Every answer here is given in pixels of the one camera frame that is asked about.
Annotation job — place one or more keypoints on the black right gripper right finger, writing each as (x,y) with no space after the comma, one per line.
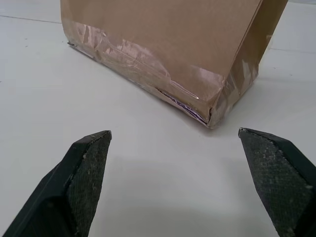
(276,177)

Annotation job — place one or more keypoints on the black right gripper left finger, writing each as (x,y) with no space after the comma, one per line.
(71,187)

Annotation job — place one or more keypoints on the taped brown cardboard box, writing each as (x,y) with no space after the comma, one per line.
(177,49)

